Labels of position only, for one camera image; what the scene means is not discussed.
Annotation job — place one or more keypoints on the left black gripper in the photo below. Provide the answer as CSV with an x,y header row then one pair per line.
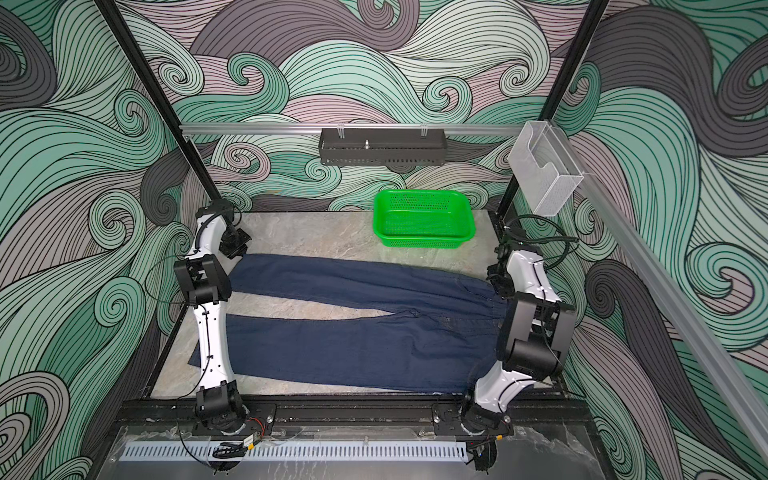
x,y
236,251

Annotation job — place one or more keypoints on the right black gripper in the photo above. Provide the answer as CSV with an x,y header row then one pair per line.
x,y
506,293

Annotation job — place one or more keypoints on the dark blue denim trousers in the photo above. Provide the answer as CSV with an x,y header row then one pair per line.
x,y
424,330

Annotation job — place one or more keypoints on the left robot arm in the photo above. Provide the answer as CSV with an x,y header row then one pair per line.
x,y
206,288

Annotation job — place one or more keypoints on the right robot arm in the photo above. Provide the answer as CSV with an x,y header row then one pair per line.
x,y
536,333

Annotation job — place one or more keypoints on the green plastic basket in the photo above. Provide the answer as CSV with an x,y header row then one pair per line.
x,y
435,219

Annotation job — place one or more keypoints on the clear plastic wall bin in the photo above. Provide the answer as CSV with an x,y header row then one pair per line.
x,y
545,165

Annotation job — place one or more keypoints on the back aluminium rail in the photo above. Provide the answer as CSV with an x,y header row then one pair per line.
x,y
275,128

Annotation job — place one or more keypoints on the aluminium rail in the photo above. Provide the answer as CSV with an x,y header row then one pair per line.
x,y
735,389
275,128

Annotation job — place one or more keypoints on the black perforated wall shelf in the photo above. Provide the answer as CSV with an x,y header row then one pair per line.
x,y
395,149

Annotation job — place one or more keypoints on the black front mounting rail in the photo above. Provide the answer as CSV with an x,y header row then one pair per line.
x,y
440,415

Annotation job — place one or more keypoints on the white slotted cable duct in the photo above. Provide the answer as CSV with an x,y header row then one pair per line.
x,y
304,450

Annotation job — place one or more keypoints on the right aluminium rail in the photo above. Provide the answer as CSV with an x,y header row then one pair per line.
x,y
735,389

